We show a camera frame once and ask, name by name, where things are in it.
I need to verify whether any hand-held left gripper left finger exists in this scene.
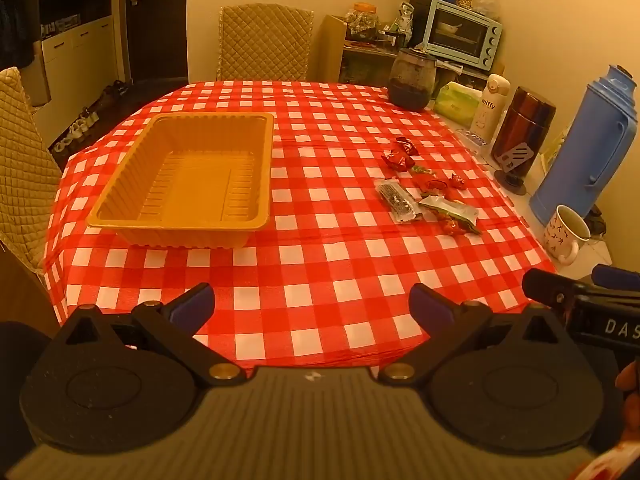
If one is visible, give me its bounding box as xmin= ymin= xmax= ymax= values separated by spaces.
xmin=62 ymin=282 xmax=251 ymax=388

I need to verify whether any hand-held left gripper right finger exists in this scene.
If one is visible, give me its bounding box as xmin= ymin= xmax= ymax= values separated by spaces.
xmin=377 ymin=282 xmax=583 ymax=387

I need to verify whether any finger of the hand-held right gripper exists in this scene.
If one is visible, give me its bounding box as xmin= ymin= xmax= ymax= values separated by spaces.
xmin=521 ymin=267 xmax=583 ymax=313
xmin=591 ymin=263 xmax=640 ymax=289

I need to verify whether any green white snack bar packet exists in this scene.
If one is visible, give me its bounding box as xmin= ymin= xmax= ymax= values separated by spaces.
xmin=418 ymin=195 xmax=481 ymax=226

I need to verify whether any large red candy packet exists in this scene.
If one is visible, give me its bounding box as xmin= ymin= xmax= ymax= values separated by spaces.
xmin=417 ymin=176 xmax=451 ymax=197

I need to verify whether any yellow plastic tray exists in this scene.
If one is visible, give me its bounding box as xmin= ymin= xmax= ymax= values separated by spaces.
xmin=86 ymin=112 xmax=275 ymax=250

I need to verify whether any person's right hand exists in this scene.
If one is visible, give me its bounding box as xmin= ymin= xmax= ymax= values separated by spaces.
xmin=616 ymin=359 xmax=640 ymax=412

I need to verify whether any white patterned mug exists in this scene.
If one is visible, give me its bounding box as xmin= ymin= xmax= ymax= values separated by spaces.
xmin=543 ymin=204 xmax=593 ymax=266

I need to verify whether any red checked tablecloth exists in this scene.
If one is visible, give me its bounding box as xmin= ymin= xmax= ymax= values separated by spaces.
xmin=44 ymin=80 xmax=558 ymax=372

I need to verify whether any blue thermos jug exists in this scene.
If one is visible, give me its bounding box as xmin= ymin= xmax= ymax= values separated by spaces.
xmin=528 ymin=64 xmax=640 ymax=229

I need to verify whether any grey phone stand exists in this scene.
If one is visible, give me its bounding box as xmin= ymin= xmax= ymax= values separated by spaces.
xmin=494 ymin=142 xmax=536 ymax=197

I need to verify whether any dark red thermos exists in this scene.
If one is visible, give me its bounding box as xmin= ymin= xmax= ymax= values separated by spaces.
xmin=490 ymin=85 xmax=557 ymax=172

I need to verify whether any blue white flat packet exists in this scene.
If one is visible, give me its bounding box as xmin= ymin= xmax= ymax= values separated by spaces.
xmin=456 ymin=127 xmax=489 ymax=149

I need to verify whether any green tissue pack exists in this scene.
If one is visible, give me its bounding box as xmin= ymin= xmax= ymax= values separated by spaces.
xmin=432 ymin=81 xmax=484 ymax=129

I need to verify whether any row of shoes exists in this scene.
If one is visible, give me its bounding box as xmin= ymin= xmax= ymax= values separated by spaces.
xmin=49 ymin=80 xmax=132 ymax=157

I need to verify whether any dark glass jar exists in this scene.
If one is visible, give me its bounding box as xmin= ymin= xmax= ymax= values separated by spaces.
xmin=388 ymin=48 xmax=435 ymax=112

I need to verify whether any light blue toaster oven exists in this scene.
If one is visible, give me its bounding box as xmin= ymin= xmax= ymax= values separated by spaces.
xmin=422 ymin=0 xmax=504 ymax=71

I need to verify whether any beige quilted chair back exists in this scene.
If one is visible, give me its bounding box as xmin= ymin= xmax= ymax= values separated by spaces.
xmin=216 ymin=3 xmax=315 ymax=82

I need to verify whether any wooden shelf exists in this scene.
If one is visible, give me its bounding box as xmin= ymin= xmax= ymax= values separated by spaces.
xmin=319 ymin=14 xmax=493 ymax=91

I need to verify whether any white cabinet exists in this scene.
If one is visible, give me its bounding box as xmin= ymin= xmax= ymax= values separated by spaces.
xmin=38 ymin=0 xmax=127 ymax=107

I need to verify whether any green white bottle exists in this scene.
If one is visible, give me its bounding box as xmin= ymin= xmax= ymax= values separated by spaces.
xmin=396 ymin=2 xmax=417 ymax=47

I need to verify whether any dark door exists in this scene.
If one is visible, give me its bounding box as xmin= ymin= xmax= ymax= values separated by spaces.
xmin=124 ymin=0 xmax=189 ymax=82

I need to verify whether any plastic jar orange lid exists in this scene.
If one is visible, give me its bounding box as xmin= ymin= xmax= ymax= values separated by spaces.
xmin=347 ymin=3 xmax=382 ymax=39

